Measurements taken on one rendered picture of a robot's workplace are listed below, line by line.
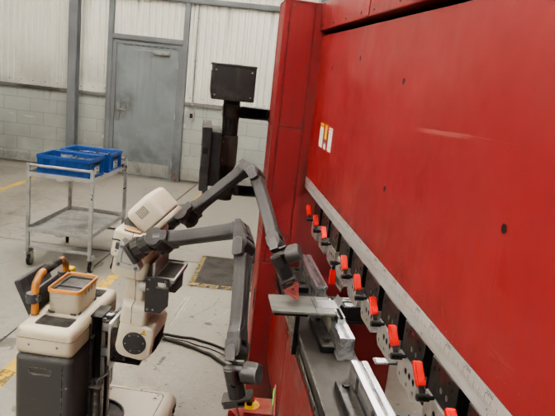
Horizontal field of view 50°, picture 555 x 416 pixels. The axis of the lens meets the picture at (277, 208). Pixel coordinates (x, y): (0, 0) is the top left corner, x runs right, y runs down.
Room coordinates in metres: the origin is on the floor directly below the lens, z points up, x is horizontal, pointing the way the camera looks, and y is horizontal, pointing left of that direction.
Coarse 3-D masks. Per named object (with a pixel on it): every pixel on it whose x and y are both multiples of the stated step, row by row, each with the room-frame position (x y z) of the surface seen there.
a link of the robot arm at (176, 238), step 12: (156, 228) 2.24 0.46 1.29; (192, 228) 2.21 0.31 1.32; (204, 228) 2.18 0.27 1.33; (216, 228) 2.16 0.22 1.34; (228, 228) 2.13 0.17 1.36; (240, 228) 2.10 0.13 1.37; (156, 240) 2.21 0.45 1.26; (168, 240) 2.20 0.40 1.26; (180, 240) 2.19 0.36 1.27; (192, 240) 2.18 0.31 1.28; (204, 240) 2.17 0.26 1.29; (216, 240) 2.16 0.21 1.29; (252, 240) 2.12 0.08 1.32; (168, 252) 2.27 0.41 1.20; (252, 252) 2.09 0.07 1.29
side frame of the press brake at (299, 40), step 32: (288, 0) 3.20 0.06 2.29; (288, 32) 3.20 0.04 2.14; (320, 32) 3.22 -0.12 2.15; (288, 64) 3.20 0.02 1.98; (288, 96) 3.20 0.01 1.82; (288, 128) 3.21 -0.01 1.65; (288, 160) 3.21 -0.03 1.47; (288, 192) 3.21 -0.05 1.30; (288, 224) 3.21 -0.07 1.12; (256, 256) 3.33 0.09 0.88; (320, 256) 3.24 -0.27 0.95; (256, 288) 3.19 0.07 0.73; (256, 320) 3.20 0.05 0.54; (256, 352) 3.20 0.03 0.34; (384, 384) 3.31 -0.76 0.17
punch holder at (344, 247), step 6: (342, 240) 2.25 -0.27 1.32; (342, 246) 2.24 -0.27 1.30; (348, 246) 2.16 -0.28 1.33; (342, 252) 2.23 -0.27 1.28; (348, 252) 2.15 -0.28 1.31; (348, 258) 2.13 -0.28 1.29; (348, 264) 2.13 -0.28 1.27; (336, 270) 2.27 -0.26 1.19; (348, 270) 2.13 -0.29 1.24; (336, 276) 2.26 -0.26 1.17; (342, 282) 2.16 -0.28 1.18
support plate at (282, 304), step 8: (272, 296) 2.41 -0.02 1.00; (280, 296) 2.42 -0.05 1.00; (288, 296) 2.43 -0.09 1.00; (304, 296) 2.45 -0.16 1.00; (312, 296) 2.46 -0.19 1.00; (272, 304) 2.32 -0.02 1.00; (280, 304) 2.33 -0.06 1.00; (288, 304) 2.34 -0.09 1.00; (296, 304) 2.35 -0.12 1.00; (304, 304) 2.36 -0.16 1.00; (312, 304) 2.37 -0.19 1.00; (280, 312) 2.26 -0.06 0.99; (288, 312) 2.27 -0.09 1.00; (296, 312) 2.27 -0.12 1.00; (304, 312) 2.28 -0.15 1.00; (312, 312) 2.28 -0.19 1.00; (320, 312) 2.29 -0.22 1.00; (328, 312) 2.30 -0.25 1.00
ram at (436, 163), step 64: (512, 0) 1.22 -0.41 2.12; (320, 64) 3.17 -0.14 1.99; (384, 64) 2.03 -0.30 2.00; (448, 64) 1.48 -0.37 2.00; (512, 64) 1.18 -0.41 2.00; (384, 128) 1.92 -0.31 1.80; (448, 128) 1.42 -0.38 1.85; (512, 128) 1.13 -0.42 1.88; (320, 192) 2.79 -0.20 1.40; (384, 192) 1.83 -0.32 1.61; (448, 192) 1.36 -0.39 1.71; (512, 192) 1.09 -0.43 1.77; (384, 256) 1.74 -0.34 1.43; (448, 256) 1.30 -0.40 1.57; (512, 256) 1.04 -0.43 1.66; (448, 320) 1.24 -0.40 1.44; (512, 320) 1.00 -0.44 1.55; (512, 384) 0.96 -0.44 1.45
